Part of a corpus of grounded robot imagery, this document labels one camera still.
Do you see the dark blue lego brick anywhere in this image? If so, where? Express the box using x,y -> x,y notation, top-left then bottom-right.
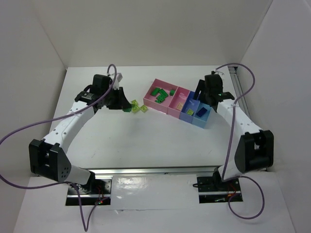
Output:
196,107 -> 207,117

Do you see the green sloped lego piece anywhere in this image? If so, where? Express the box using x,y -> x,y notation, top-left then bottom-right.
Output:
150,87 -> 160,97

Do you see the green stepped lego assembly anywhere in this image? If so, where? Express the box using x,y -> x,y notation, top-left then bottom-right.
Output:
156,95 -> 165,102

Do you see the green 2x4 lego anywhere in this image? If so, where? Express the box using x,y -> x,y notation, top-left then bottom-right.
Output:
159,89 -> 168,98

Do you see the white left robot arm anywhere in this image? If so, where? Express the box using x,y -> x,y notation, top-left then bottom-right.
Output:
29,73 -> 132,193

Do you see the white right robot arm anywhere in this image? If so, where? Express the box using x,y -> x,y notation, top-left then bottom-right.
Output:
194,73 -> 274,182

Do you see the purple blue container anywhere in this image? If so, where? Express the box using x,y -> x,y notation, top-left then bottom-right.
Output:
179,91 -> 200,124

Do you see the light blue container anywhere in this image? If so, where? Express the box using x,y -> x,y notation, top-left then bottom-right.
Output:
192,103 -> 211,128

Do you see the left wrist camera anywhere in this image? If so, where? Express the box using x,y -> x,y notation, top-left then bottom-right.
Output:
116,73 -> 123,82

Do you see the aluminium side rail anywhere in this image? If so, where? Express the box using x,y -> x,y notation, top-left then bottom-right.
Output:
228,66 -> 268,172

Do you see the aluminium front rail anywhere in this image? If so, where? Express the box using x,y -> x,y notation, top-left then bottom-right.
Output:
88,166 -> 216,175

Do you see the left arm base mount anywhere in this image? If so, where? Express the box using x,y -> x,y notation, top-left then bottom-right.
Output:
65,176 -> 112,206

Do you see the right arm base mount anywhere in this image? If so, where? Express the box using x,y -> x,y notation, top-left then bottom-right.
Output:
192,176 -> 243,204

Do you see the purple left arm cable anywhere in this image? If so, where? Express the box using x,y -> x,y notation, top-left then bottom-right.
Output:
0,64 -> 117,232

